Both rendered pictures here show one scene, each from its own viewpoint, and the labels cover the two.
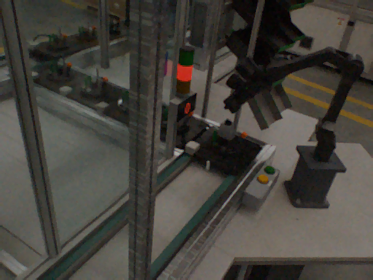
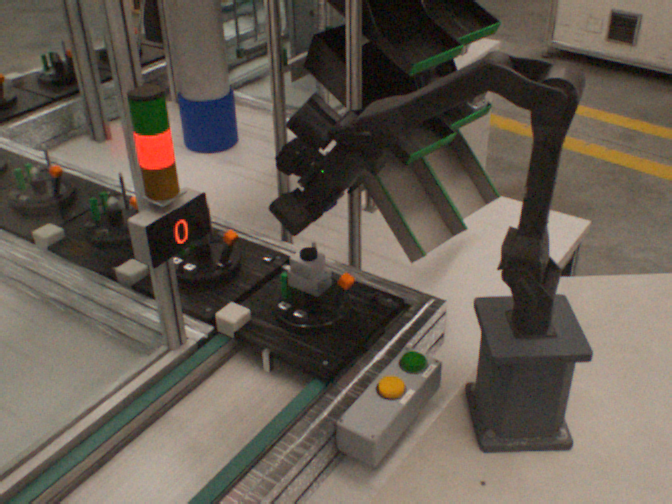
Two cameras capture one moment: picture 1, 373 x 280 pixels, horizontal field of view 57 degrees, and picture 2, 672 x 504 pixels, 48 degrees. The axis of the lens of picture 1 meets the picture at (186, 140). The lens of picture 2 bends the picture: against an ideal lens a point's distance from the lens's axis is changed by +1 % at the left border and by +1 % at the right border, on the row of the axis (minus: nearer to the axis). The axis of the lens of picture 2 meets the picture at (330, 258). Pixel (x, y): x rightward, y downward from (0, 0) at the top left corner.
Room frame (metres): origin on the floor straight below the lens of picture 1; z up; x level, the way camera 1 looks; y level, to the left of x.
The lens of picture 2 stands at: (0.15, -0.33, 1.79)
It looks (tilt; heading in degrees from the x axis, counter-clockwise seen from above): 34 degrees down; 7
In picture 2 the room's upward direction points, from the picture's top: 2 degrees counter-clockwise
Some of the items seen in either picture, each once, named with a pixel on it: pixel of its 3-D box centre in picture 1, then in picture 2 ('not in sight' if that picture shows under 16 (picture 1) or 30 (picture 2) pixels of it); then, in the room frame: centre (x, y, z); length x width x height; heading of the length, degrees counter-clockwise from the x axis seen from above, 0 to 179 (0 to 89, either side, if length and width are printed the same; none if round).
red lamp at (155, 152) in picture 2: (184, 71); (154, 145); (1.09, 0.03, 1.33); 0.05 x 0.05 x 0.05
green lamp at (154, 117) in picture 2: (186, 57); (149, 112); (1.09, 0.03, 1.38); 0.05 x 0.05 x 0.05
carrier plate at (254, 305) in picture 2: (223, 148); (311, 314); (1.20, -0.16, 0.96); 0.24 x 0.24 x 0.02; 62
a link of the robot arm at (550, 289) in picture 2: (327, 138); (534, 276); (1.08, -0.51, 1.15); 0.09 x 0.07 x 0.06; 164
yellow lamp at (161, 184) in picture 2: (183, 84); (160, 177); (1.09, 0.03, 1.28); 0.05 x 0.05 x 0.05
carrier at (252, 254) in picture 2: (174, 117); (202, 247); (1.32, 0.07, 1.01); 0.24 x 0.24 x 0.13; 62
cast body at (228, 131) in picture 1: (224, 127); (304, 266); (1.21, -0.15, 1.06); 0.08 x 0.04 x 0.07; 62
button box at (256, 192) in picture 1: (261, 185); (390, 403); (1.02, -0.31, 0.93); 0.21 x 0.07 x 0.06; 152
